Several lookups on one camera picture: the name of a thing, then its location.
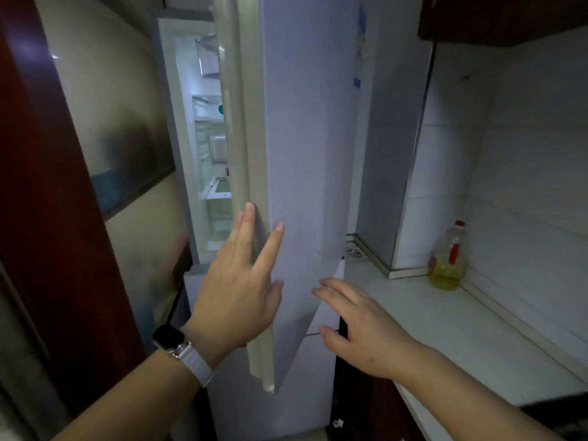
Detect dark red base cabinet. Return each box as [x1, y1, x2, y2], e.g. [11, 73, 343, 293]
[329, 314, 416, 441]

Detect person's right forearm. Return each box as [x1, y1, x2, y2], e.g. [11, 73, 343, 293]
[394, 343, 567, 441]

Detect white box in refrigerator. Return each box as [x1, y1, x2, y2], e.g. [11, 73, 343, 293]
[208, 134, 229, 164]

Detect white refrigerator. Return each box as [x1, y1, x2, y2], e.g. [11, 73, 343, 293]
[151, 6, 346, 441]

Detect black smartwatch with white band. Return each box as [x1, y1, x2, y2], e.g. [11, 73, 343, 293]
[152, 323, 215, 389]

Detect white refrigerator door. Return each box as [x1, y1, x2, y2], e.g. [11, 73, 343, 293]
[213, 0, 366, 394]

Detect yellow cooking oil bottle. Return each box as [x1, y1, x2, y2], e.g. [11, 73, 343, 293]
[427, 220, 470, 292]

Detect person's right hand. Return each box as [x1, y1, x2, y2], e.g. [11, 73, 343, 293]
[312, 277, 432, 383]

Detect person's left forearm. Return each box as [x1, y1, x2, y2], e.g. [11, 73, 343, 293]
[50, 348, 204, 441]

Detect dark wooden wall cabinet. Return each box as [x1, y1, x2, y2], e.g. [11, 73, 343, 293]
[417, 0, 588, 47]

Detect person's left hand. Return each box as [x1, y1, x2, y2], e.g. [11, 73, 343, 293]
[183, 202, 286, 366]

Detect dark red wooden door frame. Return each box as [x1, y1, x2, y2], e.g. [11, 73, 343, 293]
[0, 0, 149, 418]

